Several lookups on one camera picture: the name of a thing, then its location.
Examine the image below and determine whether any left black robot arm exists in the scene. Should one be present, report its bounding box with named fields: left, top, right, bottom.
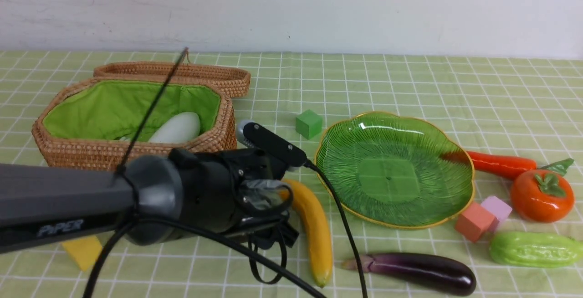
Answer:
left=0, top=149, right=293, bottom=253

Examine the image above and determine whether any orange persimmon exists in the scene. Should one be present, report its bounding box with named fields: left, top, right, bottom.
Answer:
left=510, top=169, right=575, bottom=223

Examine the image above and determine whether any yellow banana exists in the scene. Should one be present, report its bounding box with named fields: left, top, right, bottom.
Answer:
left=282, top=178, right=334, bottom=288

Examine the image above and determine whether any yellow foam block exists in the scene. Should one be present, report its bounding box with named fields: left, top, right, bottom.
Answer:
left=61, top=236, right=102, bottom=272

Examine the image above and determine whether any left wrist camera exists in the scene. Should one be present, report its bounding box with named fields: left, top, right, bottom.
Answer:
left=236, top=121, right=308, bottom=170

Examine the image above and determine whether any white radish with green leaves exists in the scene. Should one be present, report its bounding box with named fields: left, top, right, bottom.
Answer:
left=138, top=112, right=202, bottom=144

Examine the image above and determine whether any green foam cube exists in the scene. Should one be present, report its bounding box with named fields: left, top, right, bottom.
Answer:
left=295, top=109, right=323, bottom=140

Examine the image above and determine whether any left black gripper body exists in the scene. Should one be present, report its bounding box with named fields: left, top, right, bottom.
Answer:
left=228, top=149, right=299, bottom=250

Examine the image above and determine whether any woven wicker basket lid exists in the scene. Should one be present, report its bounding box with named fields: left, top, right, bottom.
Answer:
left=93, top=61, right=251, bottom=98

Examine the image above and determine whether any green bitter gourd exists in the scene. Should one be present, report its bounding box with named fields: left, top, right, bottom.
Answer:
left=489, top=231, right=583, bottom=268

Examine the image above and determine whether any green leaf-shaped glass plate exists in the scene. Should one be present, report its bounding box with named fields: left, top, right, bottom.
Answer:
left=314, top=111, right=476, bottom=229

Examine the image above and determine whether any lilac foam cube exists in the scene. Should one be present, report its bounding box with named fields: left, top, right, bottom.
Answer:
left=481, top=195, right=512, bottom=233

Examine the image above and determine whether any orange red carrot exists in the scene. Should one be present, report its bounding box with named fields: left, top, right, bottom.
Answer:
left=444, top=151, right=574, bottom=180

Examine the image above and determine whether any salmon pink foam cube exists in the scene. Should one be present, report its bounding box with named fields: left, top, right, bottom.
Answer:
left=454, top=202, right=497, bottom=242

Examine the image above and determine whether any green checkered tablecloth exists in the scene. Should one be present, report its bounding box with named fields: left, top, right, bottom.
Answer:
left=0, top=51, right=583, bottom=298

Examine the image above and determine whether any purple eggplant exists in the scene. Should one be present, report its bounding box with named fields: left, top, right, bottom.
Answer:
left=341, top=252, right=477, bottom=297

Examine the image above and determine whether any woven wicker basket green lining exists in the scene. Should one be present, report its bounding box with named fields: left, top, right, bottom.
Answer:
left=32, top=77, right=237, bottom=171

